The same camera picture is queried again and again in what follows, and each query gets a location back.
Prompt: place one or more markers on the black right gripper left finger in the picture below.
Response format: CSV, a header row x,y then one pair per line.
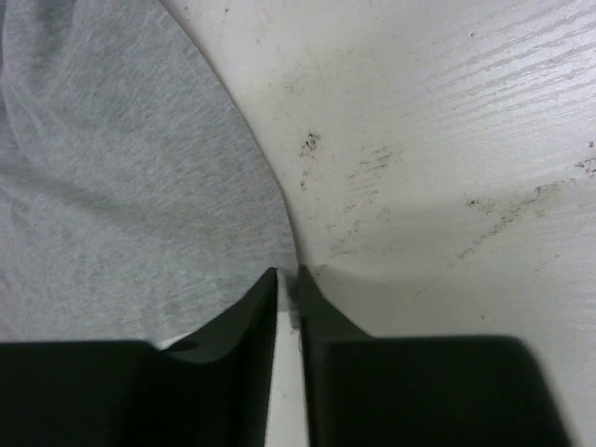
x,y
210,388

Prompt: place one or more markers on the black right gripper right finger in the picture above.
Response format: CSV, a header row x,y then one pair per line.
x,y
470,390

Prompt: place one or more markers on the grey tank top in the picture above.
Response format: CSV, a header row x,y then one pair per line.
x,y
135,202

